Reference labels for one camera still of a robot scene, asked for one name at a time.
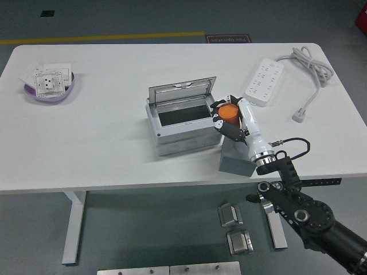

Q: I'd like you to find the grey junction box with lid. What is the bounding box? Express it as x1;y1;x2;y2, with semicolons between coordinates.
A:
145;76;225;157

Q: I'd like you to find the white power strip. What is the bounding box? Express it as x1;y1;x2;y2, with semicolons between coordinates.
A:
244;58;285;108

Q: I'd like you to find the metal base plate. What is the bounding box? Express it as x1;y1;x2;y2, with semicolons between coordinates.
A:
169;261;241;275
96;266;170;275

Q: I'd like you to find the black table control panel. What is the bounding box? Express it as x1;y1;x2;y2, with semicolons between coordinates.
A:
300;178;343;187

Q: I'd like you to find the grey cube with round hole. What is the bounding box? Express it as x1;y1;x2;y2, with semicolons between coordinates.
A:
218;136;256;178

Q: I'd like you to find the orange cylinder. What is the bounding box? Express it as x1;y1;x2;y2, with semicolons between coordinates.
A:
217;103;240;125

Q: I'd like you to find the small metal floor box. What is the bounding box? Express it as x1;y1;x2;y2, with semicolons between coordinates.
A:
226;229;255;256
217;202;244;228

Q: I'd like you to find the white table left leg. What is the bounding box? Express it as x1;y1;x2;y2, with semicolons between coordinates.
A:
61;190;87;266

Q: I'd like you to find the red box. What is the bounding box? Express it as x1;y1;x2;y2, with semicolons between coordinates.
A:
354;6;367;29

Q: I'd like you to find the purple bowl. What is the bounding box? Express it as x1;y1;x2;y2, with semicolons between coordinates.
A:
23;71;76;103

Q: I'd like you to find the white table right leg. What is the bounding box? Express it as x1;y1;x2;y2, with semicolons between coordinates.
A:
265;206;288;250

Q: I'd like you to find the white power cord with plug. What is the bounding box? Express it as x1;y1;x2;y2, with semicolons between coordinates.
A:
274;46;335;123

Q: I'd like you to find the white socket panel with print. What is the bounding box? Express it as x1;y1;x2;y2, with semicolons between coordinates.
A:
32;68;66;99

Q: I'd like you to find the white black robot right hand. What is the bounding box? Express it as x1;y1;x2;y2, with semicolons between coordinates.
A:
210;93;275;162

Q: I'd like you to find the white switch panel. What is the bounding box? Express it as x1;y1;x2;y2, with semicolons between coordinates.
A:
18;61;44;87
43;63;72;83

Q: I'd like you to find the white table leg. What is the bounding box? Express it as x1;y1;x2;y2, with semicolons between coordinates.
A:
265;206;288;250
61;190;87;266

